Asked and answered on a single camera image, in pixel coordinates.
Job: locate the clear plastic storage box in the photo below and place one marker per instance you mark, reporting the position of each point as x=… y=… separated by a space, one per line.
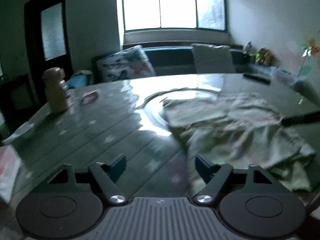
x=283 y=77

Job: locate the blue cushion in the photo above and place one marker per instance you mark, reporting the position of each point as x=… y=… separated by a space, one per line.
x=82 y=78

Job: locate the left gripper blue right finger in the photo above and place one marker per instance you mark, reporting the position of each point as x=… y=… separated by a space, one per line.
x=208 y=171

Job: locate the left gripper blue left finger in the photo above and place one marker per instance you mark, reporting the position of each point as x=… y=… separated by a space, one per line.
x=116 y=168

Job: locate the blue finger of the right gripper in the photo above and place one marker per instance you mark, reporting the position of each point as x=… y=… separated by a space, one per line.
x=308 y=118

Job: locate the orange green plush toys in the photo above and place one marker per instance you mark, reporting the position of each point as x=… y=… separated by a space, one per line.
x=263 y=57

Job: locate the window with green frame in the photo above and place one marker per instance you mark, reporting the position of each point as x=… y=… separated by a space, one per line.
x=174 y=14

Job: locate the black white plush toy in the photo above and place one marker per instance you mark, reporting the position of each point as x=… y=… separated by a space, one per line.
x=247 y=48

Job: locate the plain grey pillow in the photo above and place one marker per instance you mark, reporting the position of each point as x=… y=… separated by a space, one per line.
x=212 y=59

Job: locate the butterfly print pillow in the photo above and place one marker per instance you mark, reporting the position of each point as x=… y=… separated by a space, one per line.
x=131 y=63

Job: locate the dark door with glass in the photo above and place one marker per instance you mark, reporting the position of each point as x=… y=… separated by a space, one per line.
x=46 y=40

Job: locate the tissue pack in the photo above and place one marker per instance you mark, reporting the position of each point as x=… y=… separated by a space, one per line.
x=9 y=166

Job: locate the black remote control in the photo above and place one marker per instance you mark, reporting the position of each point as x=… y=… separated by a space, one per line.
x=257 y=78

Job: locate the round induction cooker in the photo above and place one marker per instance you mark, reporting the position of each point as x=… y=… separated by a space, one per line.
x=150 y=107

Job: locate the paper pinwheel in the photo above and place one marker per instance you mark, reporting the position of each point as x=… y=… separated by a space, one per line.
x=310 y=55

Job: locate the pink cartoon bottle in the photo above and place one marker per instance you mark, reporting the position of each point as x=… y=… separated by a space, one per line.
x=56 y=90

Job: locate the patterned children's garment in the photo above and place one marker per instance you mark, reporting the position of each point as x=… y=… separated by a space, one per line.
x=240 y=130

